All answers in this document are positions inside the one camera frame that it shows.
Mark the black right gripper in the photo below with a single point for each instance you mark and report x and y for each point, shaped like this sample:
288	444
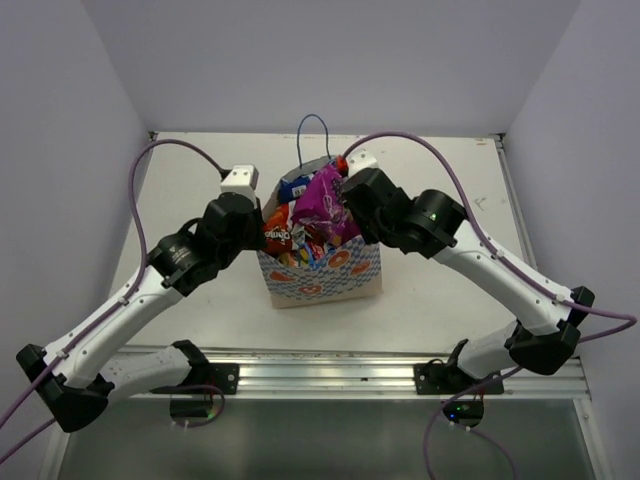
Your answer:
368	235

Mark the purple candy bag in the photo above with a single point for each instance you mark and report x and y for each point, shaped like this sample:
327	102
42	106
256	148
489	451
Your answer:
321	209

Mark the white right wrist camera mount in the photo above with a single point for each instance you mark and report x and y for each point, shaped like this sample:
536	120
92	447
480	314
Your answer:
355	162

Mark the aluminium front rail frame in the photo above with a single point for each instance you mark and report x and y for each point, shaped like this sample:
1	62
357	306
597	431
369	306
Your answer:
320	415

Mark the colourful Fox's candy bag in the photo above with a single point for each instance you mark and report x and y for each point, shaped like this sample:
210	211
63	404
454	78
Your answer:
308	256

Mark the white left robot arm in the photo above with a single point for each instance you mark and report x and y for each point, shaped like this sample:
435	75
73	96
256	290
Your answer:
77	377

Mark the blue Doritos bag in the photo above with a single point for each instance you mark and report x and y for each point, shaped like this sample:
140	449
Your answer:
291	190

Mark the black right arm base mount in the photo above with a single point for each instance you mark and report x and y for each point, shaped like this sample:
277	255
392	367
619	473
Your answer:
438	377

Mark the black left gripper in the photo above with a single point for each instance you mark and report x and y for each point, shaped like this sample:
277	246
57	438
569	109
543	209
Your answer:
258	239

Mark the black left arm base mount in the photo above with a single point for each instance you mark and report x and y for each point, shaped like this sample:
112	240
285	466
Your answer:
224	376

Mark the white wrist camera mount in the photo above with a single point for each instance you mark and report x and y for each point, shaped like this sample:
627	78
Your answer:
355	162
242	180

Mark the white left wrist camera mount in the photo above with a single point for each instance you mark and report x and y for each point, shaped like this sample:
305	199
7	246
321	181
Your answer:
242	180

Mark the blue checkered paper bag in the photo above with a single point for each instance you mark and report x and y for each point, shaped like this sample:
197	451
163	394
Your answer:
353	271

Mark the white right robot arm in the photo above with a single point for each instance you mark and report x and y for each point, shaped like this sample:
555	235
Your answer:
545	331

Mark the red Doritos bag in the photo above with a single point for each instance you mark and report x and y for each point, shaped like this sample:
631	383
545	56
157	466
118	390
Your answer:
279	230

